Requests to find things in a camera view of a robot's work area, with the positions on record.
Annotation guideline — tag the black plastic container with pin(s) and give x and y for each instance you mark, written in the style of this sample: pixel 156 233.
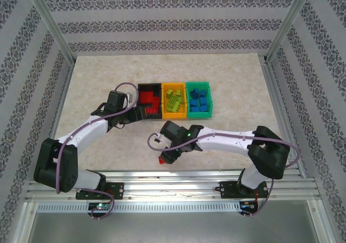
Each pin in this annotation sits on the black plastic container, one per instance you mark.
pixel 157 89

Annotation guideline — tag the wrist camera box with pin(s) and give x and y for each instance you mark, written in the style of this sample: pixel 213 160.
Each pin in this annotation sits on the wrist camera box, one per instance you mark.
pixel 173 130
pixel 116 98

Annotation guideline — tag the grey sheet metal shelf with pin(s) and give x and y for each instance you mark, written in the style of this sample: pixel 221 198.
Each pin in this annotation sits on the grey sheet metal shelf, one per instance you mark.
pixel 175 226

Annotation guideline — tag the yellow plastic container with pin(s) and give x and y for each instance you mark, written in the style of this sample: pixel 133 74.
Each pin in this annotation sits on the yellow plastic container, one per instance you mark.
pixel 174 115

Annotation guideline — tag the aluminium side frame rail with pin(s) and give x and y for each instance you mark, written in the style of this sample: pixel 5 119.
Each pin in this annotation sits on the aluminium side frame rail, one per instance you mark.
pixel 58 110
pixel 278 110

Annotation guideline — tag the green plastic container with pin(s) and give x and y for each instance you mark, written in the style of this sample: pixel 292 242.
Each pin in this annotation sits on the green plastic container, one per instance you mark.
pixel 198 115

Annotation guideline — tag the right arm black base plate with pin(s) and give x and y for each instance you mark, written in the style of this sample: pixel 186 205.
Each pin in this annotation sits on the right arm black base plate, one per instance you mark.
pixel 228 190

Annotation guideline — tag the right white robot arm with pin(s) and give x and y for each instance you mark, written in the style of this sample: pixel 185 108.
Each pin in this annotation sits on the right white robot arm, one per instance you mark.
pixel 224 141

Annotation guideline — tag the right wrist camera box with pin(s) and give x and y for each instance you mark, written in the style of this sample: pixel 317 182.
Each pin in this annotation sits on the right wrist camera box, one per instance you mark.
pixel 173 130

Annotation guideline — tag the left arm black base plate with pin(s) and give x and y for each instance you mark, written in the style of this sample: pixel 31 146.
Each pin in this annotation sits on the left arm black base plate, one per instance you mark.
pixel 117 190

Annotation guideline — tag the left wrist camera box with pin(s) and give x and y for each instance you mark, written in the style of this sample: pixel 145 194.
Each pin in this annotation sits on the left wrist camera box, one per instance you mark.
pixel 116 98

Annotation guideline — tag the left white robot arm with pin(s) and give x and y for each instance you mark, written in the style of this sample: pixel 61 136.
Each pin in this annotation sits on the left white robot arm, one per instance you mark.
pixel 83 129

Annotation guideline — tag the small controller board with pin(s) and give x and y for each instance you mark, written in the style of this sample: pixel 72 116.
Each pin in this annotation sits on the small controller board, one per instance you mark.
pixel 100 206
pixel 247 204

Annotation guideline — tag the aluminium mounting rail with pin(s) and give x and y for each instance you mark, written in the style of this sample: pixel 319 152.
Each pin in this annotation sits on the aluminium mounting rail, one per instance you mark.
pixel 175 184

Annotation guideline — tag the aluminium frame post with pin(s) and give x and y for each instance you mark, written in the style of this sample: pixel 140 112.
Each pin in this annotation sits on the aluminium frame post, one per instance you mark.
pixel 290 18
pixel 51 21

